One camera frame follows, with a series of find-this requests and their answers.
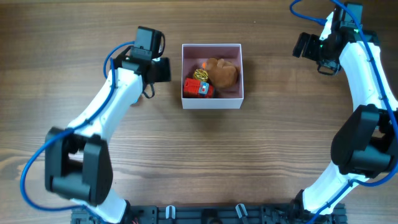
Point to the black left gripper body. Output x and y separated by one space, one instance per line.
162 73

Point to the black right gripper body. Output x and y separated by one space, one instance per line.
314 50

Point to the red toy truck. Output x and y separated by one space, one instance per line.
193 88

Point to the yellow round toy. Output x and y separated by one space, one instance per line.
201 75

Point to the brown plush toy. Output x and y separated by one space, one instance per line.
222 73

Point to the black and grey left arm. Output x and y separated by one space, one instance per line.
77 161

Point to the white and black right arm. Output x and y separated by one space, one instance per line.
364 150

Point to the white box with pink interior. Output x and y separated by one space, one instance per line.
193 55

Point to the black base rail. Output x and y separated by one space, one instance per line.
265 214

